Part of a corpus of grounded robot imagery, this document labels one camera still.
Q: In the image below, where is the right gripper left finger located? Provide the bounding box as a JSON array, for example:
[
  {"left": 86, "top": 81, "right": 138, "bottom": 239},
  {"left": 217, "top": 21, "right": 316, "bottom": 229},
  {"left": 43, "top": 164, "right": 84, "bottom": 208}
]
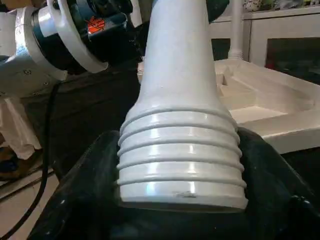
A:
[{"left": 27, "top": 131, "right": 124, "bottom": 240}]

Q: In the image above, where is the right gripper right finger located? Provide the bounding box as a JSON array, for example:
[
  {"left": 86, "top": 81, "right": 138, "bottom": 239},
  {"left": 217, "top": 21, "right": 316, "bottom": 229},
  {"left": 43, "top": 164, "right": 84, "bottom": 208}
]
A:
[{"left": 235, "top": 127, "right": 320, "bottom": 240}]

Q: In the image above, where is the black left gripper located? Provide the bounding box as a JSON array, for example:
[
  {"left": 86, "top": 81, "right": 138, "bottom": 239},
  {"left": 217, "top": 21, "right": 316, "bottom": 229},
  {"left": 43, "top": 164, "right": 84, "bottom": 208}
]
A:
[{"left": 65, "top": 0, "right": 151, "bottom": 72}]

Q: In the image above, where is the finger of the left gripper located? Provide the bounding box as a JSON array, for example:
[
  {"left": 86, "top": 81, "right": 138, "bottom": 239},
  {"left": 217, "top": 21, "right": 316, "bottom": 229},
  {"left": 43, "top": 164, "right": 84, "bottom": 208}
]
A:
[{"left": 205, "top": 0, "right": 232, "bottom": 25}]

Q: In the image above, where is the white plastic table leg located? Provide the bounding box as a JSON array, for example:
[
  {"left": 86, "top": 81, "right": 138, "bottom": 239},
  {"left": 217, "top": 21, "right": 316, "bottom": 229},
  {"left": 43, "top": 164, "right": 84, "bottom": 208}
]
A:
[
  {"left": 227, "top": 0, "right": 247, "bottom": 62},
  {"left": 116, "top": 0, "right": 249, "bottom": 214}
]

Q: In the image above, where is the white plastic table top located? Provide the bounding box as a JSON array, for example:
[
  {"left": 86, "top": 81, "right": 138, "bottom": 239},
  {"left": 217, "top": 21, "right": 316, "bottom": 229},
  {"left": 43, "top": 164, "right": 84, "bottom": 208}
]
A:
[{"left": 137, "top": 56, "right": 320, "bottom": 155}]

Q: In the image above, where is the striped tiger plush toy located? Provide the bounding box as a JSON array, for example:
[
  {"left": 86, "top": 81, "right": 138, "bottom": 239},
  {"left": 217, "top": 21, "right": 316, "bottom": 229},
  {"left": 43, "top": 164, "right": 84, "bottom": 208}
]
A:
[{"left": 244, "top": 0, "right": 265, "bottom": 12}]

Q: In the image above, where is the white sideboard with glass doors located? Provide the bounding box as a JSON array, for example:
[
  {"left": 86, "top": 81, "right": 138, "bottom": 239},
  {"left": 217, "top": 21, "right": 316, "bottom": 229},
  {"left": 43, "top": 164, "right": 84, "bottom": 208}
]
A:
[{"left": 207, "top": 4, "right": 320, "bottom": 86}]

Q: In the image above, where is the black mat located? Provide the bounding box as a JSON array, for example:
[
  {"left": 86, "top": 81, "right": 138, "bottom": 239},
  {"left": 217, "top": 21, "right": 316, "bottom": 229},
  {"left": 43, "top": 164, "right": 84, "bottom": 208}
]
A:
[{"left": 20, "top": 62, "right": 320, "bottom": 201}]

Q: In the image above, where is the white cloth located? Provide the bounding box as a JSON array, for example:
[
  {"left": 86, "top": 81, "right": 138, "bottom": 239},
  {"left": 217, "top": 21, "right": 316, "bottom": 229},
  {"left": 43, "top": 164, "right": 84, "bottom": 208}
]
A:
[{"left": 0, "top": 97, "right": 43, "bottom": 161}]

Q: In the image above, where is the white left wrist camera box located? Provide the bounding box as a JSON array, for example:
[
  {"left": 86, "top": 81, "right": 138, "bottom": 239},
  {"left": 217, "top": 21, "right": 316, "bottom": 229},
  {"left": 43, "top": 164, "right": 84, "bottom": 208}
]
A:
[{"left": 47, "top": 0, "right": 144, "bottom": 74}]

